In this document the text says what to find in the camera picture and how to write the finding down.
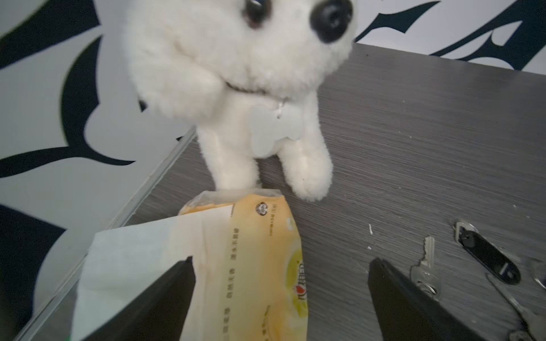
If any white tissue sheet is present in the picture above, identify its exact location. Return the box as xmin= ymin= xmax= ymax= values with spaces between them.
xmin=71 ymin=205 xmax=233 ymax=340

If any tissue packet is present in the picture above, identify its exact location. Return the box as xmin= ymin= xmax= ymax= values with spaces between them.
xmin=181 ymin=188 xmax=309 ymax=340

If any white teddy bear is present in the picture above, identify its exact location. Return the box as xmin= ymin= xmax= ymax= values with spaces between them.
xmin=123 ymin=1 xmax=357 ymax=202

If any black tag key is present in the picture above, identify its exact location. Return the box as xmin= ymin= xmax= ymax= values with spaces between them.
xmin=454 ymin=220 xmax=521 ymax=286

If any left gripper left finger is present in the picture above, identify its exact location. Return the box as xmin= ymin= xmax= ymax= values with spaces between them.
xmin=85 ymin=257 xmax=196 ymax=341

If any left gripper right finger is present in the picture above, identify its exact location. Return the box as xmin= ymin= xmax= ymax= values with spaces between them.
xmin=368 ymin=258 xmax=484 ymax=341

